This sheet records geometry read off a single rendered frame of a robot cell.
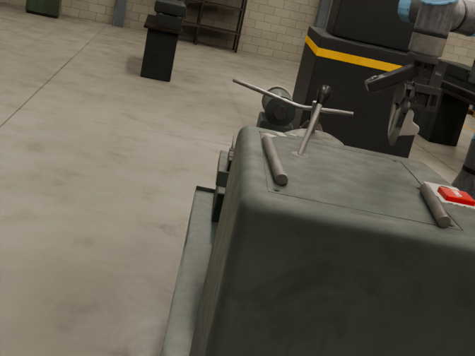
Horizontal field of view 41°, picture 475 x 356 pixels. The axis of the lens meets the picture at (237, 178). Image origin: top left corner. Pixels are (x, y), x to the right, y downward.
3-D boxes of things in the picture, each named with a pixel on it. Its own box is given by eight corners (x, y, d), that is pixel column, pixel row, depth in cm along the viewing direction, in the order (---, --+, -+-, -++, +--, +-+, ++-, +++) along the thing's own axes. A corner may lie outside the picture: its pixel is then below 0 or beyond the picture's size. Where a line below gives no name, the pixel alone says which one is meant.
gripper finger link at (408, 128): (414, 152, 143) (426, 113, 140) (389, 147, 142) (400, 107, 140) (411, 149, 146) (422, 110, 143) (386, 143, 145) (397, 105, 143)
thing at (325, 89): (329, 109, 138) (335, 88, 136) (315, 106, 137) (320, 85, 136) (327, 106, 141) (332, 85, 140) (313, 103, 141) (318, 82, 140)
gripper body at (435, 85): (435, 115, 139) (451, 61, 136) (397, 107, 139) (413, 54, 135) (425, 109, 147) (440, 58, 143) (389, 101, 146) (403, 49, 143)
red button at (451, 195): (473, 210, 125) (476, 200, 125) (444, 204, 125) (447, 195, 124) (463, 200, 131) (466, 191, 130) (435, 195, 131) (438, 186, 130)
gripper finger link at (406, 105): (403, 129, 140) (414, 90, 137) (396, 128, 140) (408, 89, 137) (398, 125, 144) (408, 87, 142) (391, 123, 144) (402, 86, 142)
